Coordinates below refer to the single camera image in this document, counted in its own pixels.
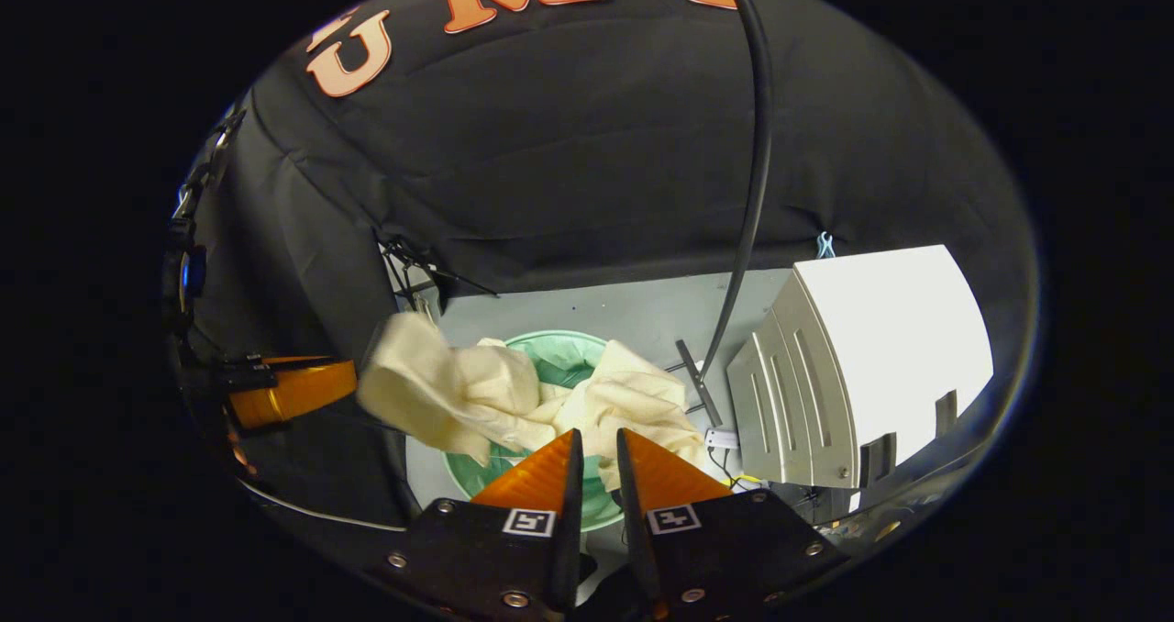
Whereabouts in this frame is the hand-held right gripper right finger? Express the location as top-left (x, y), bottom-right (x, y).
top-left (615, 427), bottom-right (851, 622)

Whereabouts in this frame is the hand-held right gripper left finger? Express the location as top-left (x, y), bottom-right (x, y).
top-left (365, 428), bottom-right (586, 621)

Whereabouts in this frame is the cream shirt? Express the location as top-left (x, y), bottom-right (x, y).
top-left (356, 312), bottom-right (716, 494)

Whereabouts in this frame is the green laundry hamper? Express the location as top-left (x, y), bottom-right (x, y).
top-left (444, 328), bottom-right (643, 533)

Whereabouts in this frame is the black clothes rack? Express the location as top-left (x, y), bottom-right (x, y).
top-left (665, 0), bottom-right (774, 428)

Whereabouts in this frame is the black backdrop stand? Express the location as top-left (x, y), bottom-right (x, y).
top-left (379, 234), bottom-right (501, 316)

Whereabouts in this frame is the white box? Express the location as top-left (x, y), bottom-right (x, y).
top-left (727, 244), bottom-right (994, 515)

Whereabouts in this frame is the black backdrop cloth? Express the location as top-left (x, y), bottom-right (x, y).
top-left (179, 0), bottom-right (1042, 531)

